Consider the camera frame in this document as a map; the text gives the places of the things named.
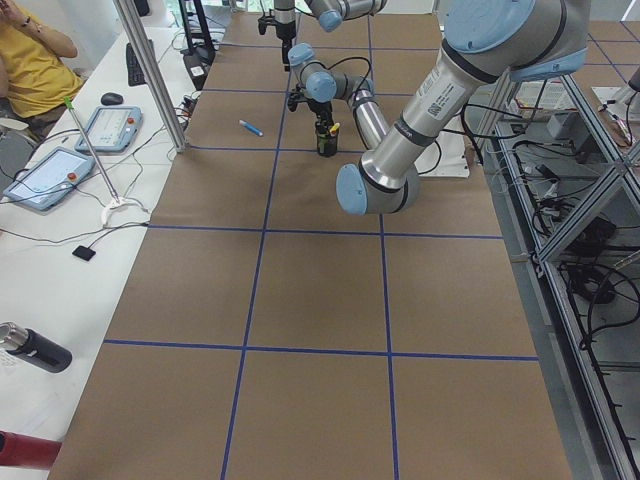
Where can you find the teach pendant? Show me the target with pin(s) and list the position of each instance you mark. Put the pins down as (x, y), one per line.
(111, 129)
(47, 183)

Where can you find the aluminium frame post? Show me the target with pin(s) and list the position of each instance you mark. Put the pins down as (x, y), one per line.
(137, 37)

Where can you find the small black square pad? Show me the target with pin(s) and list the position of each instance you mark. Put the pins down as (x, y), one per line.
(84, 253)

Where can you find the black mesh pen cup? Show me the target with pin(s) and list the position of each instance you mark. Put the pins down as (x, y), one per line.
(327, 147)

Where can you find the black computer mouse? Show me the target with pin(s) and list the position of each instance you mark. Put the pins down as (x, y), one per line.
(111, 99)

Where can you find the black thermos bottle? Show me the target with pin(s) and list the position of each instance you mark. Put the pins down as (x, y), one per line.
(34, 348)

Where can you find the red bottle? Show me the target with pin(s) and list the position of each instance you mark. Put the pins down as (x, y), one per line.
(22, 451)

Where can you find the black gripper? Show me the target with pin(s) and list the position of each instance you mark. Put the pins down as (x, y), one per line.
(320, 106)
(285, 33)

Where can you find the upper teach pendant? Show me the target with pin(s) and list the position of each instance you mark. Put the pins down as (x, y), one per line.
(111, 129)

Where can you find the lower teach pendant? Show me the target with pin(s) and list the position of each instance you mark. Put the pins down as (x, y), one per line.
(47, 183)

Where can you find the black keyboard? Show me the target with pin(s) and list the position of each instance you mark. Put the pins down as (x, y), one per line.
(135, 74)

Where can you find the person in yellow shirt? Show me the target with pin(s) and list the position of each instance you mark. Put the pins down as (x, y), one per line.
(34, 79)

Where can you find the blue marker pen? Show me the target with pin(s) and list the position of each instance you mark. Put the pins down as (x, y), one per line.
(250, 127)

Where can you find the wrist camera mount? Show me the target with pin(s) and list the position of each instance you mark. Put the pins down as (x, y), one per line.
(265, 21)
(295, 97)

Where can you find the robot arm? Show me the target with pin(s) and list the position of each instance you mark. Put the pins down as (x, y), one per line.
(529, 40)
(330, 14)

